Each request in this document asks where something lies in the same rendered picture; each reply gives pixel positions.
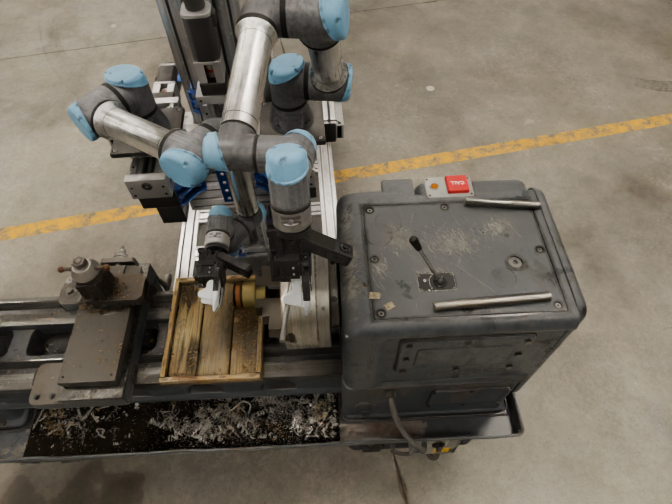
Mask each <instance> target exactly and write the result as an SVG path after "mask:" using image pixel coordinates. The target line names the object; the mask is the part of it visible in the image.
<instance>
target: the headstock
mask: <svg viewBox="0 0 672 504"><path fill-rule="evenodd" d="M471 183H472V187H473V191H474V196H468V197H445V198H427V195H426V190H425V185H424V183H422V184H419V185H418V186H417V187H416V188H415V189H414V193H415V197H409V196H406V195H404V194H403V193H401V192H400V193H383V192H382V191H371V192H360V193H352V194H347V195H344V196H342V197H341V198H340V199H339V200H338V202H337V205H336V231H337V240H339V241H342V242H344V243H347V244H349V245H352V247H353V259H352V261H351V262H350V264H349V265H348V266H344V265H341V264H339V273H340V291H341V321H340V326H341V343H342V353H343V354H342V361H343V378H344V382H345V384H346V385H347V386H348V387H350V388H351V389H371V388H374V387H376V386H377V385H379V384H380V383H381V382H384V381H403V380H423V379H444V378H464V377H484V376H504V375H524V374H533V373H535V372H536V371H537V370H538V369H539V368H540V367H541V366H542V365H543V364H544V363H545V362H546V360H547V359H548V358H549V357H550V356H551V355H552V354H553V353H554V352H555V351H556V349H557V348H558V347H559V346H560V345H561V344H562V343H563V342H564V341H565V340H566V338H567V337H568V336H569V335H570V334H571V333H572V332H573V331H574V330H576V329H577V328H578V326H579V324H580V323H581V322H582V321H583V320H584V318H585V317H586V314H587V305H586V302H585V299H584V296H583V294H582V291H581V289H580V286H579V283H578V281H577V278H576V276H575V273H574V270H573V268H572V265H571V263H570V260H569V257H568V255H567V252H566V250H565V247H564V244H563V242H562V239H561V237H560V234H559V231H558V229H557V226H556V224H555V221H554V218H553V216H552V213H551V211H550V208H549V205H548V203H547V200H546V198H545V195H544V193H543V192H542V191H540V190H539V189H537V188H535V187H530V188H528V189H526V186H525V184H524V183H523V182H522V181H520V180H518V179H507V180H485V181H471ZM465 198H486V199H506V200H526V201H540V202H541V207H540V209H524V208H504V207H484V206H465V205H464V200H465ZM411 236H416V237H417V238H418V240H419V242H420V244H421V246H422V250H423V252H424V253H425V255H426V256H427V258H428V260H429V261H430V263H431V264H432V266H433V268H434V269H435V271H436V272H437V274H438V276H443V277H445V278H446V279H447V282H448V284H447V286H446V287H445V288H437V287H436V286H435V285H434V284H433V280H434V278H435V277H434V275H433V273H432V272H431V270H430V269H429V267H428V265H427V264H426V262H425V261H424V259H423V258H422V256H421V255H420V253H419V252H418V251H416V250H415V248H414V247H413V246H412V245H411V244H410V242H409V238H410V237H411ZM363 282H364V283H366V285H367V286H366V287H364V288H363V286H362V284H361V283H363ZM369 292H378V293H380V294H381V295H380V299H369V298H370V297H369V296H370V293H369ZM538 292H550V293H551V295H552V299H551V301H541V302H531V303H520V304H510V305H499V306H488V307H478V308H467V309H457V310H446V311H436V312H435V311H434V308H433V303H434V302H442V301H453V300H463V299H474V298H485V297H495V296H506V295H517V294H527V293H538ZM389 302H392V303H393V304H394V305H395V307H394V308H392V309H391V310H389V311H387V309H386V307H385V306H384V305H385V304H387V303H389Z"/></svg>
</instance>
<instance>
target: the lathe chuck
mask: <svg viewBox="0 0 672 504"><path fill-rule="evenodd" d="M311 261H312V275H311V282H312V291H311V303H312V309H311V311H310V313H309V315H308V316H305V312H304V308H303V307H299V306H294V305H290V311H289V318H288V324H287V331H286V335H288V333H293V335H296V341H294V342H290V341H285V345H286V348H287V349H304V348H319V340H318V328H317V311H316V290H315V260H314V254H313V253H311ZM288 285H289V282H281V281H280V301H281V317H282V321H283V315H284V309H285V303H284V302H283V300H282V297H283V296H284V295H285V294H287V291H288Z"/></svg>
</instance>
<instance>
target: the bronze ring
mask: <svg viewBox="0 0 672 504"><path fill-rule="evenodd" d="M256 299H269V291H268V286H258V287H257V286H256V281H255V279H254V280H246V281H244V282H243V283H242V282H237V283H234V285H233V304H234V307H235V309H243V308H244V309H245V310H255V311H256V308H255V306H256Z"/></svg>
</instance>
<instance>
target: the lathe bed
mask: <svg viewBox="0 0 672 504"><path fill-rule="evenodd" d="M162 292H163V293H164V294H163V293H162ZM162 292H156V295H153V300H154V305H156V306H154V307H149V311H148V316H147V322H146V327H145V332H144V337H143V342H142V347H141V352H140V357H139V363H138V367H139V369H138V374H137V379H136V384H134V388H133V393H132V398H131V403H146V402H166V401H186V400H206V399H226V398H246V397H266V396H286V395H306V394H326V393H342V374H343V361H342V359H341V346H342V345H341V344H340V340H339V328H331V335H332V347H323V348H320V347H319V348H304V349H287V348H286V345H285V342H284V343H282V346H281V344H278V343H279V342H278V341H279V339H280V338H279V339H277V338H275V337H272V338H270V337H268V334H269V324H265V329H266V330H265V331H264V338H265V340H268V339H269V340H268V341H267V344H266V343H265V344H264V354H263V377H262V381H253V382H232V383H231V382H230V381H229V383H221V384H199V385H197V384H195V385H177V386H162V385H161V384H160V383H159V380H158V379H159V378H160V377H159V378H158V376H160V372H161V370H159V369H161V366H162V360H163V355H164V350H165V342H166V338H167V333H168V326H169V318H170V312H171V305H172V299H173V293H174V291H162ZM157 294H158V295H157ZM33 299H34V300H33ZM35 299H36V300H35ZM58 299H59V296H55V297H34V298H12V299H0V317H1V318H0V386H1V385H3V386H2V387H1V388H0V410H6V409H26V408H36V407H34V406H33V405H31V404H30V403H29V397H30V393H31V390H32V387H33V386H32V381H33V379H32V378H34V374H32V373H35V371H36V370H37V369H39V367H40V366H41V365H43V364H46V363H63V360H64V356H65V354H64V351H65V353H66V349H67V346H68V342H69V339H70V335H71V333H72V329H73V327H74V326H73V325H74V322H75V318H76V315H77V311H78V310H74V311H65V310H64V309H63V308H61V307H60V306H59V305H58ZM164 305H165V307H166V309H165V307H164ZM158 306H159V307H158ZM169 306H170V307H169ZM155 307H157V308H158V310H157V308H155ZM160 307H161V308H160ZM169 308H170V310H168V309H169ZM56 309H57V310H56ZM55 310H56V311H55ZM43 311H44V312H43ZM59 311H60V312H59ZM151 311H153V312H151ZM159 311H160V313H158V312H159ZM164 311H165V312H164ZM150 312H151V314H150ZM13 313H14V314H13ZM37 313H38V314H37ZM52 313H53V314H52ZM54 313H55V314H54ZM19 314H20V315H19ZM22 314H23V315H22ZM51 314H52V315H51ZM153 314H155V315H154V316H155V317H153ZM42 315H43V316H42ZM151 315H152V316H151ZM2 316H3V317H2ZM53 316H54V317H53ZM157 316H158V317H157ZM17 317H18V318H17ZM31 317H32V318H31ZM51 317H52V318H51ZM36 318H37V319H36ZM48 318H49V319H48ZM157 318H158V319H157ZM161 318H162V319H161ZM11 319H12V320H11ZM10 320H11V321H10ZM52 320H53V321H52ZM4 321H5V322H4ZM8 321H9V322H8ZM51 321H52V322H51ZM49 322H50V323H49ZM51 323H52V325H51ZM158 324H160V325H158ZM162 324H163V325H162ZM22 325H23V326H22ZM163 326H164V327H163ZM161 327H162V329H160V328H161ZM159 330H161V331H159ZM163 330H164V331H163ZM162 332H163V333H164V334H163V333H162ZM146 333H148V335H146ZM156 333H158V334H157V336H156V335H155V334H156ZM161 334H162V335H161ZM23 335H24V336H23ZM60 335H61V336H60ZM162 337H163V338H162ZM17 338H18V339H17ZM68 338H69V339H68ZM152 338H153V340H152ZM163 339H164V340H163ZM6 340H7V341H8V342H9V343H8V344H7V346H9V347H6V344H5V342H6V343H7V341H6ZM54 340H56V342H53V341H54ZM150 340H152V341H153V343H150ZM154 340H155V341H154ZM161 340H162V341H161ZM159 341H160V342H161V343H159ZM276 341H277V342H278V343H277V342H276ZM21 342H22V343H21ZM154 342H155V343H154ZM273 342H276V343H273ZM10 343H11V344H10ZM47 343H49V344H53V345H47V346H48V347H47V346H46V344H47ZM270 343H272V344H270ZM13 345H15V346H14V347H13V348H12V346H13ZM59 345H61V346H59ZM144 345H145V346H146V347H144ZM147 346H149V348H147ZM157 346H158V347H157ZM3 347H4V349H3ZM44 347H45V348H44ZM46 347H47V348H48V350H49V352H48V351H47V350H45V349H46ZM161 347H162V348H161ZM163 347H164V349H163ZM7 348H9V349H8V352H7ZM58 348H59V349H58ZM2 349H3V350H2ZM16 349H19V350H16ZM56 349H58V350H56ZM143 349H144V350H143ZM13 350H16V351H13ZM147 350H148V351H147ZM149 350H151V351H149ZM152 350H153V351H152ZM46 351H47V352H46ZM54 351H56V352H57V351H58V353H54ZM59 351H60V352H61V353H62V352H63V354H59ZM145 351H146V352H145ZM6 352H7V353H6ZM147 352H149V353H147ZM142 354H143V356H142ZM38 355H40V356H38ZM282 356H283V358H281V357H282ZM39 357H41V358H39ZM19 358H20V359H19ZM35 359H36V360H35ZM39 359H40V360H39ZM282 359H283V360H282ZM284 359H285V360H284ZM33 360H34V361H33ZM288 360H289V361H288ZM145 364H146V365H145ZM288 364H289V365H288ZM140 365H141V366H140ZM148 365H151V366H148ZM278 365H279V366H278ZM280 365H281V366H280ZM283 365H284V366H283ZM143 366H144V368H143ZM145 367H146V369H147V370H146V369H145ZM150 367H151V368H150ZM279 367H280V368H279ZM28 368H29V369H28ZM283 368H284V369H283ZM8 369H9V370H10V371H11V372H9V373H10V374H9V373H8V372H7V371H8ZM21 369H22V370H21ZM140 369H141V370H140ZM157 369H158V370H157ZM278 370H279V371H278ZM281 370H282V371H281ZM284 370H285V371H284ZM23 371H24V372H25V373H24V372H23ZM30 372H31V373H30ZM140 372H142V373H140ZM277 372H278V373H277ZM146 373H147V374H146ZM279 373H280V375H279ZM286 373H287V374H286ZM13 374H16V375H13ZM139 374H140V377H139ZM141 375H143V376H141ZM284 375H285V376H284ZM3 377H4V378H3ZM29 377H30V378H29ZM18 378H19V379H18ZM24 378H25V379H24ZM27 378H28V379H29V381H28V379H27ZM141 378H142V379H141ZM157 378H158V379H157ZM10 379H11V380H10ZM31 379H32V380H31ZM140 379H141V380H140ZM18 380H19V382H18ZM150 381H151V382H150ZM148 382H149V383H148ZM8 384H9V385H8ZM25 384H26V385H25ZM30 384H31V385H30ZM17 387H18V388H17ZM19 387H20V388H19Z"/></svg>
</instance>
